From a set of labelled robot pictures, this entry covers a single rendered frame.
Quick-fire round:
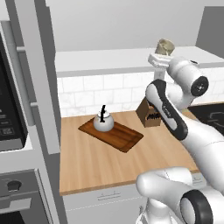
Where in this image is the silver kettle with black handle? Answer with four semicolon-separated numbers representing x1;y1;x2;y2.
93;104;116;133

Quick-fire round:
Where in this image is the brown knife block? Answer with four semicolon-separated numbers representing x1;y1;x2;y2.
135;96;162;129

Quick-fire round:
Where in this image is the brown wooden tray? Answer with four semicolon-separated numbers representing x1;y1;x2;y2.
77;118;144;153

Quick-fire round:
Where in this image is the black microwave oven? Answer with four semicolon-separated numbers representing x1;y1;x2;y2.
0;20;30;153

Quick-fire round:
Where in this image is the white wall cabinet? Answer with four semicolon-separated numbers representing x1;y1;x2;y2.
54;45;224;79

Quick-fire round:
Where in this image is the grey drawer handle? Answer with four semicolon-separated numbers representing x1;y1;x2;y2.
96;191;122;201

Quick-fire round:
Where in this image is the white cupboard door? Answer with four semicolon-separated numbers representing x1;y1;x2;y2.
64;203;147;224

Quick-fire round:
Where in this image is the grey cabinet door with handle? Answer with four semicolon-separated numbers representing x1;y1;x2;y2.
5;0;62;156

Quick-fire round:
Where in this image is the black oven knob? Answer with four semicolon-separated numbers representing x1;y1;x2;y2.
6;179;23;193

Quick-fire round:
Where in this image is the grey cabinet door handle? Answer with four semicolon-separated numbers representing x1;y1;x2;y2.
16;45;39;118

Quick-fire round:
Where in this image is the black hob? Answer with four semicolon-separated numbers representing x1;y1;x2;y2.
187;102;224;136

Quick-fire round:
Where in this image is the grey oven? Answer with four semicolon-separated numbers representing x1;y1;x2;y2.
0;168;51;224

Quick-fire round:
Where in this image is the white drawer front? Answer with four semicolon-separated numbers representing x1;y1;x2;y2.
62;183;147;212

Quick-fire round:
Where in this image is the grey oven handle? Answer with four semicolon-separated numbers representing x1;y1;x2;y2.
0;197;32;214

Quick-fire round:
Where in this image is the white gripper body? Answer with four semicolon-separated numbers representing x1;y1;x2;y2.
147;52;173;69

